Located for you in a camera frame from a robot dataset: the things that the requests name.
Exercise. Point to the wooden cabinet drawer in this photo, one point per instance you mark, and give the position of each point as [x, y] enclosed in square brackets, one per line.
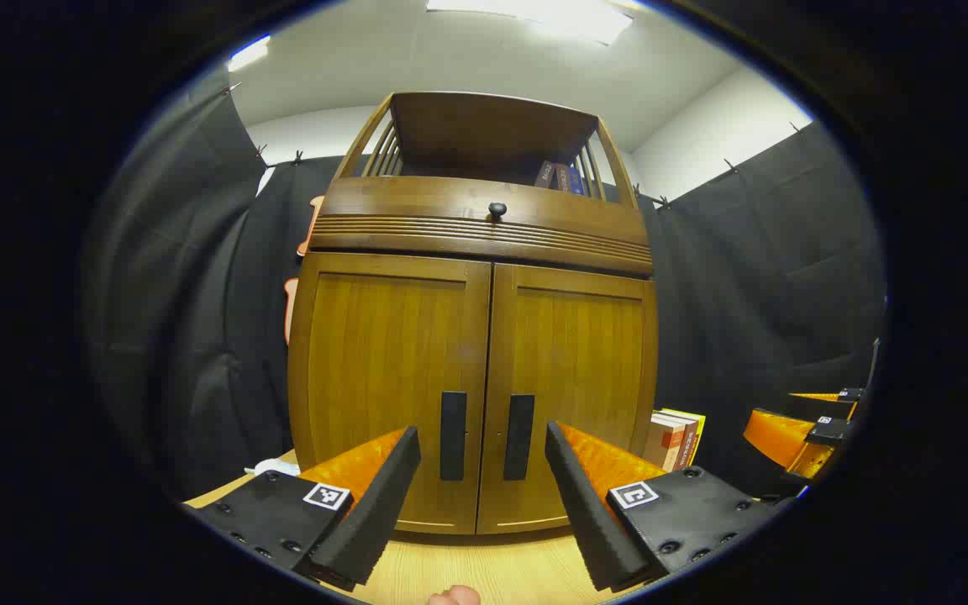
[417, 206]

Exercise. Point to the wooden cabinet door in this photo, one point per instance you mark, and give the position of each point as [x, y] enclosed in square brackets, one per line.
[383, 353]
[576, 353]

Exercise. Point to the wooden double-door shoe cabinet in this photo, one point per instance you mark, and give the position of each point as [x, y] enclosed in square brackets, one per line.
[484, 126]

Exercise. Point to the black round drawer knob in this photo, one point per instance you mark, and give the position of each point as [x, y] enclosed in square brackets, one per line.
[497, 210]

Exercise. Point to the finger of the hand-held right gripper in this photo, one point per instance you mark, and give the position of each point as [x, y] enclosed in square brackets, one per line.
[852, 394]
[778, 437]

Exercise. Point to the small ceiling light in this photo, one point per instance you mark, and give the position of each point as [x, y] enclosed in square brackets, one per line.
[247, 54]

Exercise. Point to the yellow book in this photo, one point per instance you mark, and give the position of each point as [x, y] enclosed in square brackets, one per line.
[700, 424]

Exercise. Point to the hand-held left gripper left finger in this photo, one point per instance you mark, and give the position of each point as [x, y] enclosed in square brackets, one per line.
[375, 512]

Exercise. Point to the black backdrop cloth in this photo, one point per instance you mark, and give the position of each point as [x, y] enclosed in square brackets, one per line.
[198, 336]

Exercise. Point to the blue book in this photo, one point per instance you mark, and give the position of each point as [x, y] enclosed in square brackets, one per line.
[577, 181]

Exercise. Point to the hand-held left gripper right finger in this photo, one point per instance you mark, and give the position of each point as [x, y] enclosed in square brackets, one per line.
[589, 512]

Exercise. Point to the large ceiling light panel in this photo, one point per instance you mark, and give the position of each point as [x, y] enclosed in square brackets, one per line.
[534, 15]

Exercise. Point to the dark maroon book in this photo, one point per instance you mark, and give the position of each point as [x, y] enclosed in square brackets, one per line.
[553, 175]

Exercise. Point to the small white object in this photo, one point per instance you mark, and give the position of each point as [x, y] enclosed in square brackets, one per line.
[274, 468]

